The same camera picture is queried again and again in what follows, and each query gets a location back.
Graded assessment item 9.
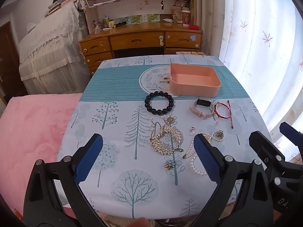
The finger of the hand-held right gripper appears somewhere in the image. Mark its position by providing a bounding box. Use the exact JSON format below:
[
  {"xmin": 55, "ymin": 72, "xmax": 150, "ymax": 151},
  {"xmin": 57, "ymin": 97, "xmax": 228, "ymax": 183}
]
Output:
[
  {"xmin": 279, "ymin": 122, "xmax": 302, "ymax": 147},
  {"xmin": 249, "ymin": 131, "xmax": 286, "ymax": 169}
]

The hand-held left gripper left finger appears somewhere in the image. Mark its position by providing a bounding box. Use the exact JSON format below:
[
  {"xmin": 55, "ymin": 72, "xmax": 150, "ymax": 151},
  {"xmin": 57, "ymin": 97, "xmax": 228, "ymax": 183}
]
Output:
[{"xmin": 23, "ymin": 134, "xmax": 107, "ymax": 227}]

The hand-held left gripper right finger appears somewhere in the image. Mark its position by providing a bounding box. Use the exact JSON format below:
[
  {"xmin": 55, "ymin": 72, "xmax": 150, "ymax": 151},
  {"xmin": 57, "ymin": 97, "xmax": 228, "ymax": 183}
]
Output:
[{"xmin": 189, "ymin": 134, "xmax": 274, "ymax": 227}]

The white pearl necklace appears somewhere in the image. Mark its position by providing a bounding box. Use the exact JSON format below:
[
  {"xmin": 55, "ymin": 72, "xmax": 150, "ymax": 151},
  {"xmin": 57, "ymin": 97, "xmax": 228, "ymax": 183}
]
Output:
[{"xmin": 183, "ymin": 130, "xmax": 224, "ymax": 176}]

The gold crystal necklace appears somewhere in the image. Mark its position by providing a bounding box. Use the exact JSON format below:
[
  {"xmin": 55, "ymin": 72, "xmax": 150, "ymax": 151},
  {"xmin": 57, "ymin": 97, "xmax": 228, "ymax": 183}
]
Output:
[{"xmin": 150, "ymin": 116, "xmax": 184, "ymax": 156}]

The red cord bracelet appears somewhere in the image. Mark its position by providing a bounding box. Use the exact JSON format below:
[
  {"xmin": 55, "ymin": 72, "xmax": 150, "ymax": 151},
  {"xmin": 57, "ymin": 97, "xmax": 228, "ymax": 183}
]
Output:
[{"xmin": 227, "ymin": 100, "xmax": 235, "ymax": 129}]

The pink smartwatch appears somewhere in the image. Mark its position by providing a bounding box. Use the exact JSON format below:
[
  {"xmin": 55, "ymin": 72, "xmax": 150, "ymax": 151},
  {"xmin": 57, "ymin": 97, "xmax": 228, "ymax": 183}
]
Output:
[{"xmin": 189, "ymin": 98, "xmax": 215, "ymax": 119}]

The pink plastic box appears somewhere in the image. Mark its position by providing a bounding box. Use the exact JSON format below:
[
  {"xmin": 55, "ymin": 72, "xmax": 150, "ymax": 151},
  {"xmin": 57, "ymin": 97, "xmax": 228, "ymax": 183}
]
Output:
[{"xmin": 169, "ymin": 63, "xmax": 222, "ymax": 98}]

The black bead bracelet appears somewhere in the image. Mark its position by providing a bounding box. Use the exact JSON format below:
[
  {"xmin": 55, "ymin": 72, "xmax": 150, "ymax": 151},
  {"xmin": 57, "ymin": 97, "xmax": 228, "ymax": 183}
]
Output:
[{"xmin": 144, "ymin": 91, "xmax": 175, "ymax": 116}]

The pink blanket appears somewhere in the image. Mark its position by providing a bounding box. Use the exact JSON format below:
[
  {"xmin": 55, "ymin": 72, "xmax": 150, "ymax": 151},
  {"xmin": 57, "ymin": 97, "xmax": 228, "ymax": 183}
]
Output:
[{"xmin": 0, "ymin": 93, "xmax": 83, "ymax": 218}]

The tree print tablecloth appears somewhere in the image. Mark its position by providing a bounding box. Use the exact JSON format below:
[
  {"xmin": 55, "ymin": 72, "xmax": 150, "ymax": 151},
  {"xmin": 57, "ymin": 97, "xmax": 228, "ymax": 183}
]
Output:
[{"xmin": 57, "ymin": 55, "xmax": 273, "ymax": 220}]

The white floral curtain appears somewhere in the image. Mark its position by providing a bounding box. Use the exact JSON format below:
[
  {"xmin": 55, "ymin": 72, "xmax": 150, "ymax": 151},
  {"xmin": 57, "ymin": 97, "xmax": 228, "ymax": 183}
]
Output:
[{"xmin": 199, "ymin": 0, "xmax": 303, "ymax": 147}]

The yellow cardboard box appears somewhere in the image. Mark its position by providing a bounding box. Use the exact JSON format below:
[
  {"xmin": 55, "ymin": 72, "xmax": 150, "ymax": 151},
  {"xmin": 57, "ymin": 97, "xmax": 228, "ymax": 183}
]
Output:
[{"xmin": 176, "ymin": 51, "xmax": 206, "ymax": 56}]

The white lace cover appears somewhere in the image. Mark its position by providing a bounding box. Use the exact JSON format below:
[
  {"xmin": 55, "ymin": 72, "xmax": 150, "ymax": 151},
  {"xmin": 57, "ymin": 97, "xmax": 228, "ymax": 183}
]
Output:
[{"xmin": 18, "ymin": 0, "xmax": 89, "ymax": 95}]

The brown wooden door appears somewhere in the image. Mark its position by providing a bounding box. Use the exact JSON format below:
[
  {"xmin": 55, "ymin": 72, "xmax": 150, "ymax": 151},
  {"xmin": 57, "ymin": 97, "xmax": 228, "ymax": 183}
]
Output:
[{"xmin": 0, "ymin": 21, "xmax": 27, "ymax": 97}]

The wooden desk with drawers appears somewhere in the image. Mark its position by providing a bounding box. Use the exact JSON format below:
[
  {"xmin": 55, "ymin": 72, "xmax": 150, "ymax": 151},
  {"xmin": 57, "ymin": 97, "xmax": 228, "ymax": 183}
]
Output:
[{"xmin": 79, "ymin": 23, "xmax": 203, "ymax": 77}]

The small figurine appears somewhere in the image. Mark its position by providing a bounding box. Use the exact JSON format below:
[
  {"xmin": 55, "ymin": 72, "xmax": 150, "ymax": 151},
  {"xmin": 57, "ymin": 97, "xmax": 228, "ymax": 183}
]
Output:
[{"xmin": 93, "ymin": 20, "xmax": 103, "ymax": 34}]

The brown patterned cup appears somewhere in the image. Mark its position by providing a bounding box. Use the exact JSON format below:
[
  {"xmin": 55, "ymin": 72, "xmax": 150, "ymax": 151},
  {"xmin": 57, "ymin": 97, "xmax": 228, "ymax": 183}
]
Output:
[{"xmin": 172, "ymin": 9, "xmax": 183, "ymax": 23}]

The stack of books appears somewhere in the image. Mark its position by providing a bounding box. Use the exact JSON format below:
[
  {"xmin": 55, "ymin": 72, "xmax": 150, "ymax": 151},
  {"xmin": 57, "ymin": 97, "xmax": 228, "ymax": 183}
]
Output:
[{"xmin": 45, "ymin": 0, "xmax": 81, "ymax": 17}]

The pink patterned pouch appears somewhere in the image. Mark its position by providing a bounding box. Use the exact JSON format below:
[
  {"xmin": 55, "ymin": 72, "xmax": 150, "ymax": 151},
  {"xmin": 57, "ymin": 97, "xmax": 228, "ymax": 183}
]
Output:
[{"xmin": 175, "ymin": 0, "xmax": 190, "ymax": 10}]

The wooden bookshelf hutch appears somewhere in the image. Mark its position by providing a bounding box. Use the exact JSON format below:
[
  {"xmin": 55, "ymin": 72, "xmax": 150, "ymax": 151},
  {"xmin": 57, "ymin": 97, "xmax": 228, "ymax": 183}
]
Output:
[{"xmin": 80, "ymin": 0, "xmax": 197, "ymax": 26}]

